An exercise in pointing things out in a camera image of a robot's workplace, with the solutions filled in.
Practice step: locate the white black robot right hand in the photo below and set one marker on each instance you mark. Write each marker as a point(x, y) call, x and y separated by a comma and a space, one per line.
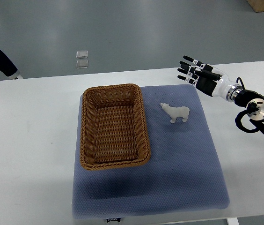
point(208, 79)

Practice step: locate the white toy bear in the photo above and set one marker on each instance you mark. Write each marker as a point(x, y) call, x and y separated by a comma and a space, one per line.
point(176, 112)

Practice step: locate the brown wicker basket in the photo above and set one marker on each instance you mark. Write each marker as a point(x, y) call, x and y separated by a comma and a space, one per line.
point(113, 128)

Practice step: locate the blue quilted mat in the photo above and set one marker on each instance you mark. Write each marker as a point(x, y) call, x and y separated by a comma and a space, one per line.
point(183, 173)

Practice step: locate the lower floor socket plate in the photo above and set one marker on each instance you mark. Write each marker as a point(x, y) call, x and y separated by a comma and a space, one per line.
point(83, 63)

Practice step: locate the floor socket plate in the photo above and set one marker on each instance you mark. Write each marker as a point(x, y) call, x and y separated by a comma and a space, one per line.
point(82, 54)
point(83, 63)

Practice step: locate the upper floor socket plate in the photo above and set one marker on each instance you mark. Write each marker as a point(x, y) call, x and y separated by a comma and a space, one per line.
point(82, 54)

